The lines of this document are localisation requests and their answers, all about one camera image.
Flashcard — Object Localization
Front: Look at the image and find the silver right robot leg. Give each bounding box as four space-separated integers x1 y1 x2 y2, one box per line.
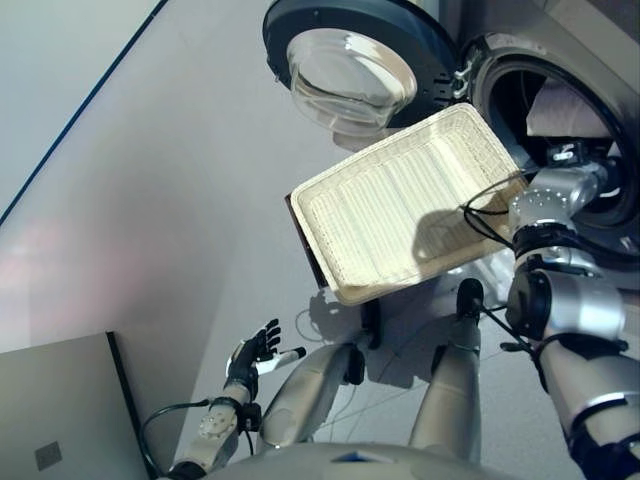
409 279 485 462

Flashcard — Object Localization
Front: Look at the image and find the grey front-load washing machine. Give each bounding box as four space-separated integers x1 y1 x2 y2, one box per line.
439 0 640 291

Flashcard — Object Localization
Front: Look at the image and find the round glass washer door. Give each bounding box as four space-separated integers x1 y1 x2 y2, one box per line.
262 0 461 135

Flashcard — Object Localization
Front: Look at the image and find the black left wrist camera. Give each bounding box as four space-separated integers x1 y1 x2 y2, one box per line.
241 401 264 430

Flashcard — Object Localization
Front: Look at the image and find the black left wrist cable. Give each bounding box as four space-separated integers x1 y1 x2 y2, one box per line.
141 397 212 470

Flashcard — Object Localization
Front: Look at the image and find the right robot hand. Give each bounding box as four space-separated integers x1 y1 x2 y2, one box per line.
582 137 624 199

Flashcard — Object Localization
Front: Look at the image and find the dark brown stool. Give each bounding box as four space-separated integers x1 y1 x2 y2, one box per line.
284 193 384 349

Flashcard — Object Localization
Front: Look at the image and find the grey square cabinet sticker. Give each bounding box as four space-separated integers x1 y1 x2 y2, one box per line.
34 441 64 472

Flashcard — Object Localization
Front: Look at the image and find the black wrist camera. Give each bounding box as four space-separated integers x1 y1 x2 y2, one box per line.
241 401 264 430
546 141 584 165

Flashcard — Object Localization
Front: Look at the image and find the white wicker basket tray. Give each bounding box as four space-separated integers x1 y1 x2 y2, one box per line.
290 103 527 305

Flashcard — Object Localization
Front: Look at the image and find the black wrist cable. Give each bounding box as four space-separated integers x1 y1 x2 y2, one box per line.
141 397 212 470
462 172 540 352

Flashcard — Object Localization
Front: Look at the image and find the silver left robot leg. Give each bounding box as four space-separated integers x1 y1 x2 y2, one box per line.
257 343 366 450

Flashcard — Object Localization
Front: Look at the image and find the white cloth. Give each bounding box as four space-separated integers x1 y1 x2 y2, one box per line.
527 82 619 139

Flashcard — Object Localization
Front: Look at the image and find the grey floor cabinet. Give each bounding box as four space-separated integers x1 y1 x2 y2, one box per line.
0 330 157 480

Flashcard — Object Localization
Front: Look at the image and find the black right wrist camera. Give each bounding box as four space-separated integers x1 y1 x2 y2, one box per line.
546 141 584 165

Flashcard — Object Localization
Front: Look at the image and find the grey robot torso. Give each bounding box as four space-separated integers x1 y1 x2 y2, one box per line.
199 441 586 480

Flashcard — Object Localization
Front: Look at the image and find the silver robot leg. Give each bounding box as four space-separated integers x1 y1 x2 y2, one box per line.
409 279 485 462
257 343 366 450

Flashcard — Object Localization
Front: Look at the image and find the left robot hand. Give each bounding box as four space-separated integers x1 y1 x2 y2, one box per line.
224 319 307 399

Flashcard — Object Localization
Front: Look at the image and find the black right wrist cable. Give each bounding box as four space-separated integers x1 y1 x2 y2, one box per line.
462 172 540 352

